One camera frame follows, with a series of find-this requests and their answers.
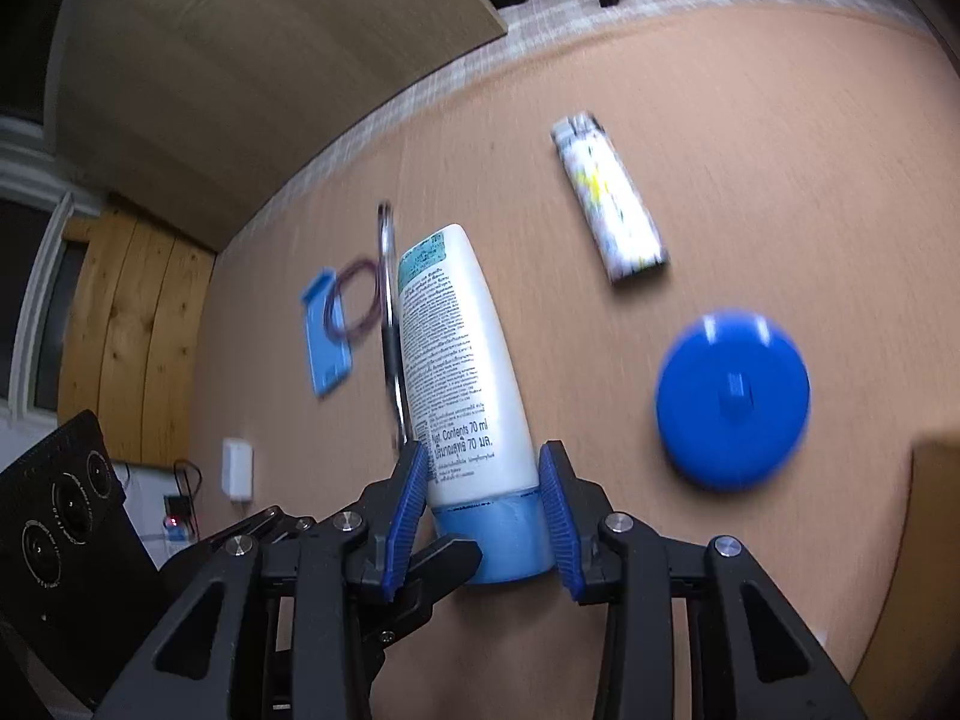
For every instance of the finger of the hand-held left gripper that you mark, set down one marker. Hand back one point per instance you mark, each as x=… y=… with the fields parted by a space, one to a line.
x=450 y=559
x=232 y=529

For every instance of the large light wooden board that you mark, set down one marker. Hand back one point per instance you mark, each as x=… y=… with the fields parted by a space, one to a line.
x=262 y=75

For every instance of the white wall charger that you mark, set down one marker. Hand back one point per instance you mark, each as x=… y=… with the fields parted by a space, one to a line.
x=238 y=469

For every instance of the cardboard box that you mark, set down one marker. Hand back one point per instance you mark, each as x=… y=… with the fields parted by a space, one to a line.
x=930 y=577

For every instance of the blue plastic phone holder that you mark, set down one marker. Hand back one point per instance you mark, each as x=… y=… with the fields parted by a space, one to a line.
x=330 y=360

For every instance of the round blue tape measure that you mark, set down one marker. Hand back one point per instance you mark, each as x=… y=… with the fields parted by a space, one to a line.
x=731 y=397

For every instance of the white lotion tube blue cap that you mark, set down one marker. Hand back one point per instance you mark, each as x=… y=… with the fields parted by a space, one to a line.
x=465 y=375

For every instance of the white power strip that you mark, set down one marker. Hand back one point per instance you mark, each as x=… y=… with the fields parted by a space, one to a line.
x=176 y=537

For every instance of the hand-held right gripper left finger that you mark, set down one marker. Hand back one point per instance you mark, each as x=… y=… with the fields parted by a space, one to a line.
x=405 y=517

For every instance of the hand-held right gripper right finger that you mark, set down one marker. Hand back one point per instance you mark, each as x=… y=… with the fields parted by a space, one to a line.
x=559 y=517

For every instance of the patterned white lighter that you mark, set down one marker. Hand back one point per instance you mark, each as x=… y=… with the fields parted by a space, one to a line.
x=607 y=195

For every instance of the white window frame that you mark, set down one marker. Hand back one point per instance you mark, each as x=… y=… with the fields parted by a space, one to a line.
x=37 y=165

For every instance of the black pen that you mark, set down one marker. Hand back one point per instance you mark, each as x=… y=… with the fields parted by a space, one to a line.
x=388 y=300

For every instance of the pine plank panel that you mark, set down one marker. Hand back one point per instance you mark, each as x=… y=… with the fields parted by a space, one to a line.
x=135 y=330

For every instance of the black power adapter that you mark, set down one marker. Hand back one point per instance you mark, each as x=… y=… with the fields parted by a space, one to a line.
x=181 y=510

